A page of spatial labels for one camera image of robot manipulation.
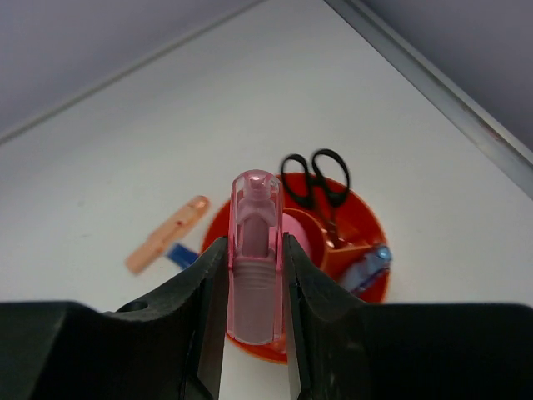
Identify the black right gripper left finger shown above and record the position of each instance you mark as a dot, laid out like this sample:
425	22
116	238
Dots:
166	344

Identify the blue white glue bottle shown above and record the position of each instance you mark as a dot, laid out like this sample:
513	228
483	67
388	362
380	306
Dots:
181	256

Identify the blue translucent pen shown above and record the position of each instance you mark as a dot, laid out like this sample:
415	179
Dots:
363	274

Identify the pink translucent pen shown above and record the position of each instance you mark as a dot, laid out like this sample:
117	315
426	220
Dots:
254	310

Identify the black scissors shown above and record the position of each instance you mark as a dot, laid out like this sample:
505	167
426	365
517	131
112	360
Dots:
315	178

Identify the aluminium table edge rail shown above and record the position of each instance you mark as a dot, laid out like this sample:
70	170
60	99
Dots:
507	152

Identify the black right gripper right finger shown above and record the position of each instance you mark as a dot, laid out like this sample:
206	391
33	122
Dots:
340	347

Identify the orange translucent pen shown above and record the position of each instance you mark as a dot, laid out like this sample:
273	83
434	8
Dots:
175	228

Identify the pink round eraser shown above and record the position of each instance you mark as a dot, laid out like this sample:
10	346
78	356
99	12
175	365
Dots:
292	226

